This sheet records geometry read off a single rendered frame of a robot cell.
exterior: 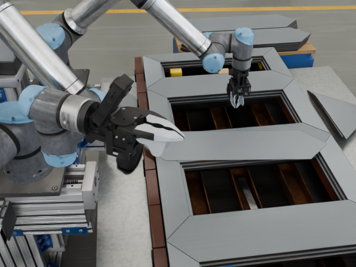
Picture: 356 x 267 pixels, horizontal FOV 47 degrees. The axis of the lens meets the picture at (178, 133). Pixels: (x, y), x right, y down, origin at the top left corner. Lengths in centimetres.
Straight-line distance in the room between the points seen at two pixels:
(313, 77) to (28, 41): 171
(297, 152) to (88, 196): 84
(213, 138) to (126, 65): 233
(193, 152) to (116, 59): 252
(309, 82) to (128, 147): 166
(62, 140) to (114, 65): 303
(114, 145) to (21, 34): 36
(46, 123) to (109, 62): 313
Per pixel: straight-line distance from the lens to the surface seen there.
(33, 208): 143
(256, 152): 167
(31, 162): 131
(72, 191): 136
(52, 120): 88
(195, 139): 170
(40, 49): 103
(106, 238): 160
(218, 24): 266
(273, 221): 144
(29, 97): 91
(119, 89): 77
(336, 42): 460
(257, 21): 273
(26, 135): 124
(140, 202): 170
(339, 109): 212
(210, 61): 148
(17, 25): 103
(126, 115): 82
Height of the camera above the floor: 195
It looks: 39 degrees down
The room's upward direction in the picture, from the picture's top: straight up
